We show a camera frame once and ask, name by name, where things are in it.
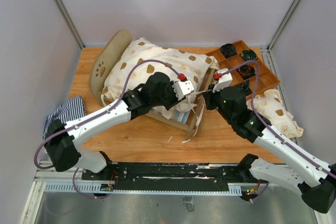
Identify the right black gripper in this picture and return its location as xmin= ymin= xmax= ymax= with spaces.
xmin=203 ymin=82 xmax=234 ymax=125

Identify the bear print bed cushion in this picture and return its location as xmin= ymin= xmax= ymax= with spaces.
xmin=100 ymin=38 xmax=219 ymax=119

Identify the wooden pet bed frame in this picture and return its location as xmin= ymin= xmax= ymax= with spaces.
xmin=89 ymin=30 xmax=216 ymax=139

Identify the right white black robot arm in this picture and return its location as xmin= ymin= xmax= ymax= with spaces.
xmin=203 ymin=87 xmax=335 ymax=214

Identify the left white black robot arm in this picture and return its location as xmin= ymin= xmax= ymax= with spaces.
xmin=44 ymin=72 xmax=194 ymax=180

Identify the dark green rolled sock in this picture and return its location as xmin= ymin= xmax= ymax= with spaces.
xmin=236 ymin=80 xmax=252 ymax=96

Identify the black orange rolled sock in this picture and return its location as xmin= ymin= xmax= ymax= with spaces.
xmin=237 ymin=65 xmax=256 ymax=80

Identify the orange wooden compartment tray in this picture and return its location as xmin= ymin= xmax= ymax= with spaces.
xmin=207 ymin=40 xmax=280 ymax=100

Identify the small bear print pillow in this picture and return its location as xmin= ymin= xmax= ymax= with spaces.
xmin=253 ymin=89 xmax=303 ymax=138

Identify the green black rolled sock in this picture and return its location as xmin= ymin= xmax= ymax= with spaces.
xmin=240 ymin=49 xmax=257 ymax=61

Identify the black rolled sock back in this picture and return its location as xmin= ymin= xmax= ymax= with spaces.
xmin=219 ymin=44 xmax=236 ymax=58

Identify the striped blue white cloth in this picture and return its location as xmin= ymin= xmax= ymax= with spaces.
xmin=42 ymin=95 xmax=86 ymax=140

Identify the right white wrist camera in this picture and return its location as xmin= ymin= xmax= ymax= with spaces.
xmin=213 ymin=68 xmax=233 ymax=92

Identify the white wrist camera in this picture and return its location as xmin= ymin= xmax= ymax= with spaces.
xmin=173 ymin=80 xmax=195 ymax=101
xmin=213 ymin=68 xmax=233 ymax=92

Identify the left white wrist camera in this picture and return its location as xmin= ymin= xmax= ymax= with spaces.
xmin=173 ymin=80 xmax=195 ymax=101

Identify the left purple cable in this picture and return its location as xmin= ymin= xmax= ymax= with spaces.
xmin=34 ymin=59 xmax=186 ymax=169

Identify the white slotted cable duct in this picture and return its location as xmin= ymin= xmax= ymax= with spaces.
xmin=44 ymin=182 xmax=243 ymax=196

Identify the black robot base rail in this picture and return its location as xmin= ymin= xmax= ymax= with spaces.
xmin=81 ymin=163 xmax=258 ymax=189

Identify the right aluminium frame post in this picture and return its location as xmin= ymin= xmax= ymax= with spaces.
xmin=267 ymin=0 xmax=302 ymax=51

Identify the aluminium frame post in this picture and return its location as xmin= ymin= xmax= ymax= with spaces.
xmin=267 ymin=0 xmax=302 ymax=51
xmin=53 ymin=0 xmax=85 ymax=49

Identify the left aluminium frame post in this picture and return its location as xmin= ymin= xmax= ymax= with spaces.
xmin=53 ymin=0 xmax=85 ymax=49

